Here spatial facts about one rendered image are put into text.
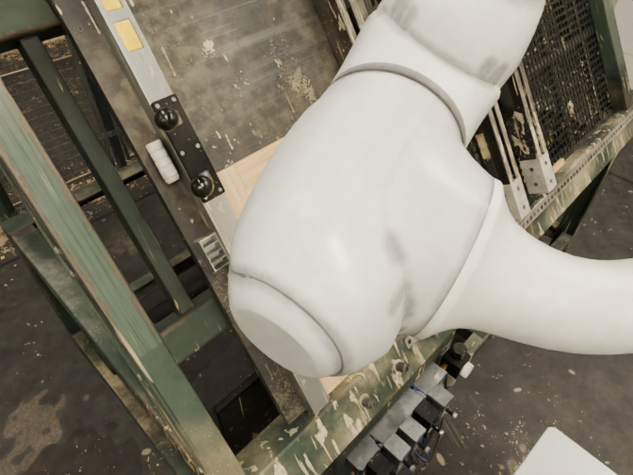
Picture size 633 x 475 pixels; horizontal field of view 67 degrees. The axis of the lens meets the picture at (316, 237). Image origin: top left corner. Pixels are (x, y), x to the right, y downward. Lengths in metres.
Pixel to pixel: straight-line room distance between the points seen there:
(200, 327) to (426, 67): 0.81
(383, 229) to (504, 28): 0.15
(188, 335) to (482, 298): 0.82
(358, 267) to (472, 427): 2.01
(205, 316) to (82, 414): 1.39
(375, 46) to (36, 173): 0.64
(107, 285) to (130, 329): 0.09
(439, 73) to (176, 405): 0.78
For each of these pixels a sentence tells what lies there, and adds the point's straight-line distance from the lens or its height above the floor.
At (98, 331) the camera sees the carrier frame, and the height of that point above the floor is 0.79.
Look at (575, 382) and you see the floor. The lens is 2.47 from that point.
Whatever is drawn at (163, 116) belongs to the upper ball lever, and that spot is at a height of 1.54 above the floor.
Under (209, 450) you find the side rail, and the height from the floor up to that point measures 1.01.
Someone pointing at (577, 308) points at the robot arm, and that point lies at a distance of 0.28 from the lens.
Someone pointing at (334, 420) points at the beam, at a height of 0.87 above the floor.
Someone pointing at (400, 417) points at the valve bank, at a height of 0.74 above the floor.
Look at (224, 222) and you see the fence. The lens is 0.95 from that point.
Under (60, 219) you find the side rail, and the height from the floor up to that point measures 1.42.
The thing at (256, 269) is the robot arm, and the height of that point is 1.76.
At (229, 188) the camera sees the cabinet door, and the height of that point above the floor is 1.33.
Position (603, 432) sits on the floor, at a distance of 2.40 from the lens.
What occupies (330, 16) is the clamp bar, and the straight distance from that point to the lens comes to 1.20.
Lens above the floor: 1.92
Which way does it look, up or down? 44 degrees down
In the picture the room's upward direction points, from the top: straight up
